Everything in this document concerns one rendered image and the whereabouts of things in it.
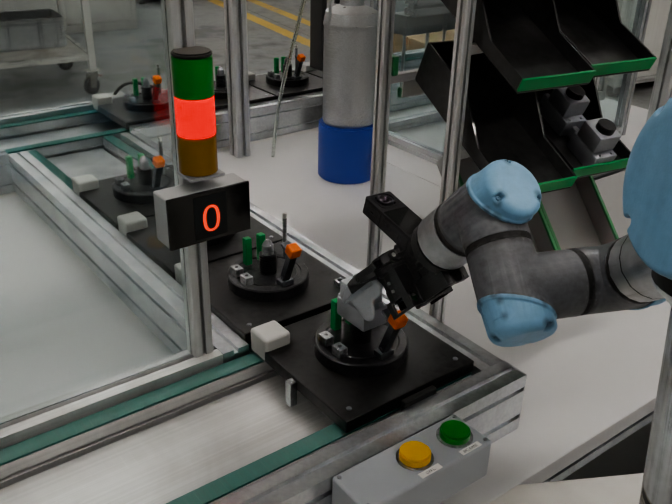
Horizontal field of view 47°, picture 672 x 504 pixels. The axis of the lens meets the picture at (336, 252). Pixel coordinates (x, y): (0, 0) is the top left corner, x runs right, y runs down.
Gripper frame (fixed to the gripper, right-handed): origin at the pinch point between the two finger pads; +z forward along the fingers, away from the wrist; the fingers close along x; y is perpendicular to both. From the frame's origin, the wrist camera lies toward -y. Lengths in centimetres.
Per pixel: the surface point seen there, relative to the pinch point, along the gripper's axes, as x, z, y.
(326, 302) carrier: 4.0, 16.7, -3.1
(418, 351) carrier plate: 6.8, 3.7, 11.3
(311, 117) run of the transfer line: 75, 91, -74
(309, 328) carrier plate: -2.9, 13.5, 0.4
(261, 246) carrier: 1.2, 23.4, -17.8
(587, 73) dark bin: 31.3, -28.5, -12.0
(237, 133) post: 42, 82, -69
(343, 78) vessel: 55, 46, -60
